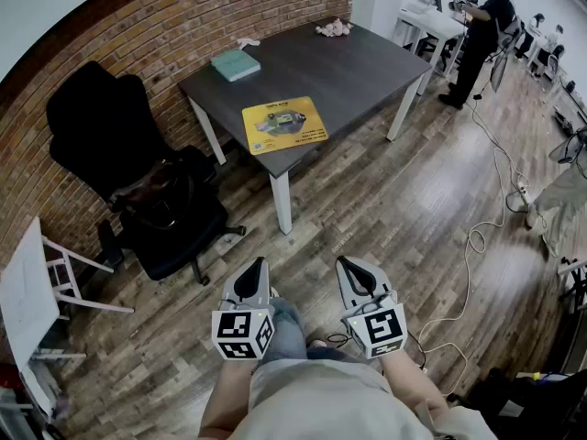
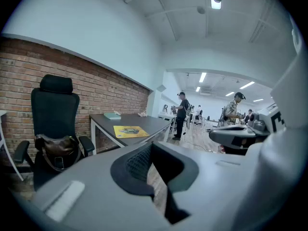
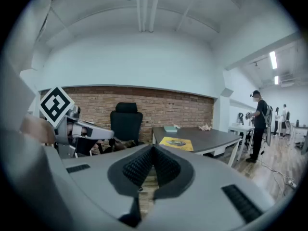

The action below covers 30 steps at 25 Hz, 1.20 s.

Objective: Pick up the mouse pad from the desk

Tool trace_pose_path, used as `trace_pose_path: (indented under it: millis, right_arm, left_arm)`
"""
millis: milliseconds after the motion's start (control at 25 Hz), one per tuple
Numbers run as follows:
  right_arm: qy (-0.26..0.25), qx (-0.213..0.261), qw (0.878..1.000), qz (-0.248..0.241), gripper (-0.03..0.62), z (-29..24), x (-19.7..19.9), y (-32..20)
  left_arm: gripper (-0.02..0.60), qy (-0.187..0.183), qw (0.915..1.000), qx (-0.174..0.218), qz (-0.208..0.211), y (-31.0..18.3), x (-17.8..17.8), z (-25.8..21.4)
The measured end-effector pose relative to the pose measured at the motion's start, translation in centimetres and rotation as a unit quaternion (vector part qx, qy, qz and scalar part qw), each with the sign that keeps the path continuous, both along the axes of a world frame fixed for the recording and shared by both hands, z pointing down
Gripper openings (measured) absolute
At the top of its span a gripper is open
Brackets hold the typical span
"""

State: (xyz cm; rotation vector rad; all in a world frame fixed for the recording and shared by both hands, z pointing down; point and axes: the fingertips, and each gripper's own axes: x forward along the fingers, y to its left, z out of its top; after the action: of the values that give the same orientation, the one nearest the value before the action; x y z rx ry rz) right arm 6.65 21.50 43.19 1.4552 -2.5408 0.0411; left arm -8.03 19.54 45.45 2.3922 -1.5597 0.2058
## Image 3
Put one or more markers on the teal book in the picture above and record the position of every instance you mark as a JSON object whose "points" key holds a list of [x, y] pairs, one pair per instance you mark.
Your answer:
{"points": [[170, 129]]}

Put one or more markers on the brown handbag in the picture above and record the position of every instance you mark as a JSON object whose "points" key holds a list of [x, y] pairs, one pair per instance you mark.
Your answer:
{"points": [[124, 144]]}

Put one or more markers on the person's left forearm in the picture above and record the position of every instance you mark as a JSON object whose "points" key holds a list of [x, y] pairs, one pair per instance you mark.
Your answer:
{"points": [[36, 129]]}

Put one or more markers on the long ceiling light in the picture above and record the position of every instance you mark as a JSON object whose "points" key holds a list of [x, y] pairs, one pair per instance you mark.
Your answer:
{"points": [[276, 80], [273, 60]]}

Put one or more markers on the white power strip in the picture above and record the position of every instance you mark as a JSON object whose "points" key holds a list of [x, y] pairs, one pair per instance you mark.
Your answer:
{"points": [[292, 183]]}

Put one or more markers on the dark table with white legs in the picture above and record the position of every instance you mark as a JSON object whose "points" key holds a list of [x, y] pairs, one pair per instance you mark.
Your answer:
{"points": [[211, 138]]}

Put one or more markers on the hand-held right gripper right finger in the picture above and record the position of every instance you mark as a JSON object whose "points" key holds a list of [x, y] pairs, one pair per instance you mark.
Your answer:
{"points": [[204, 196]]}

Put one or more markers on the white crumpled paper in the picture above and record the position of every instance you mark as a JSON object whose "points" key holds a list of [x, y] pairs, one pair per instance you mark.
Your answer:
{"points": [[176, 126]]}

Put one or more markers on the pink flower bunch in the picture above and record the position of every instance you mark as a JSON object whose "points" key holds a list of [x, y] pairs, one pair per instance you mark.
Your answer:
{"points": [[205, 128]]}

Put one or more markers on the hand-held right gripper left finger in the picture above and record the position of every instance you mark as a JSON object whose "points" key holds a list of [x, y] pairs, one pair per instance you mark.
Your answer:
{"points": [[96, 177]]}

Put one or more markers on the yellow ThinkPad box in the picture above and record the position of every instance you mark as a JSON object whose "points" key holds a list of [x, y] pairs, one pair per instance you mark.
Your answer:
{"points": [[176, 144]]}

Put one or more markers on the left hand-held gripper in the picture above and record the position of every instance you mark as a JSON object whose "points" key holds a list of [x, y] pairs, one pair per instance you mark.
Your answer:
{"points": [[56, 105]]}

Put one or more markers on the black office chair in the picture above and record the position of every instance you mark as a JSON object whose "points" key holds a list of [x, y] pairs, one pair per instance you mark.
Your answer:
{"points": [[126, 124]]}

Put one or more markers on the white desk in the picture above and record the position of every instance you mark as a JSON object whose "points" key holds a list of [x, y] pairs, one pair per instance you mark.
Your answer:
{"points": [[241, 129]]}

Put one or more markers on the person's white shirt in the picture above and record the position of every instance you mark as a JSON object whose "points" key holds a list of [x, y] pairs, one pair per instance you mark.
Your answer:
{"points": [[24, 177]]}

